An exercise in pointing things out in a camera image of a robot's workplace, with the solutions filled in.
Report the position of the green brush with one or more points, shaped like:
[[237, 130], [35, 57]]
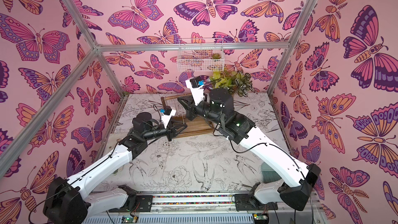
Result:
[[268, 174]]

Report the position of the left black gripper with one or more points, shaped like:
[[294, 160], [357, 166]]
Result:
[[169, 129]]

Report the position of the white wire wall basket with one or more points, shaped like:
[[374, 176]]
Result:
[[200, 55]]

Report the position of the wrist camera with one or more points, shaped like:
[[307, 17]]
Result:
[[166, 114], [196, 85]]

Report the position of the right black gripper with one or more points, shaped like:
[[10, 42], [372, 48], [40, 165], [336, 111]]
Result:
[[193, 109]]

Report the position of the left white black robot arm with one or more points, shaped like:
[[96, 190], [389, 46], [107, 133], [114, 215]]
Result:
[[71, 200]]

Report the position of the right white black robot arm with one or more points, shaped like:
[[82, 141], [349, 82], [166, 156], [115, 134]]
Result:
[[297, 179]]

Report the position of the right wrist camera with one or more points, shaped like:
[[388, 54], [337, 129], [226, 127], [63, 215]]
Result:
[[196, 85]]

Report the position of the wooden jewelry display stand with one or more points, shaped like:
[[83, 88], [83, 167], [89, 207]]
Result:
[[196, 127]]

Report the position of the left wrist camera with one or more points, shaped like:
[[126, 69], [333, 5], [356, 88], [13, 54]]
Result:
[[166, 114]]

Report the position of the glass vase with plants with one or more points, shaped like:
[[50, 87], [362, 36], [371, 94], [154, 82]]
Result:
[[235, 82]]

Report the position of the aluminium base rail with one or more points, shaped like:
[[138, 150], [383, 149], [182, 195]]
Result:
[[198, 208]]

